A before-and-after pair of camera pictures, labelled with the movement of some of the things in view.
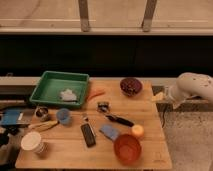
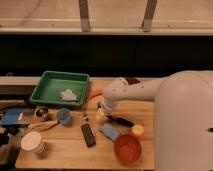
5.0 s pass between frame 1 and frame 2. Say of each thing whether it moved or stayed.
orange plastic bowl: stayed
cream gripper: moved
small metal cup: stayed
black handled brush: stayed
